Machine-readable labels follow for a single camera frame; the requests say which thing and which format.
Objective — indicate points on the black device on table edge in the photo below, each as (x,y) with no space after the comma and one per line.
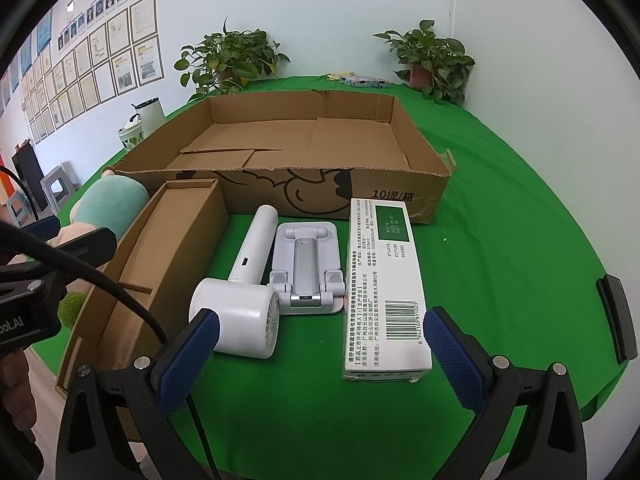
(616,308)

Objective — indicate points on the framed certificates on wall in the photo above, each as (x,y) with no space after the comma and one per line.
(115,58)

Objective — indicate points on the right potted green plant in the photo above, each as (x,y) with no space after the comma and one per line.
(438,67)

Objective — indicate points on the small narrow cardboard box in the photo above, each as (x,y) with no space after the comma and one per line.
(159,261)

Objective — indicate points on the white hair dryer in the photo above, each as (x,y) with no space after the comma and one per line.
(248,310)

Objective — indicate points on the potted green plant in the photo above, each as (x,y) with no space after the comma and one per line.
(438,67)
(227,61)

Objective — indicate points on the large cardboard box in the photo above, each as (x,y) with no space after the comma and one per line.
(307,153)

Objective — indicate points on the pink teal plush toy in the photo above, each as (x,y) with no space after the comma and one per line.
(112,202)

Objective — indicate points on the white green medicine box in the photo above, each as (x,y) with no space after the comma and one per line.
(385,302)

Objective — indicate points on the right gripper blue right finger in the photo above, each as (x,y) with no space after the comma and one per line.
(461,357)

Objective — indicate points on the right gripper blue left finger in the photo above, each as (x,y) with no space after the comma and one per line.
(175,372)

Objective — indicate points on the colourful packet at back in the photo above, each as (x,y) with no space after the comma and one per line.
(364,82)

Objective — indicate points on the green patterned cup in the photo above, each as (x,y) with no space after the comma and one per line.
(131,134)

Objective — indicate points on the person's left hand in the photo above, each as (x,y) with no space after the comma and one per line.
(17,396)

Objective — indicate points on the grey plastic stool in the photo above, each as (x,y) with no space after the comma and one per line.
(59,185)

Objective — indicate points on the small clear plastic wrapper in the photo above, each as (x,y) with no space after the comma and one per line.
(449,161)

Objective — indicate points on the white folding phone stand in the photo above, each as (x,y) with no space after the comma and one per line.
(306,269)

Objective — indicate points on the white mug with lid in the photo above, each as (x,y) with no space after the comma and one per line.
(149,115)

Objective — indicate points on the left potted green plant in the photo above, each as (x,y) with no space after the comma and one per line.
(227,61)

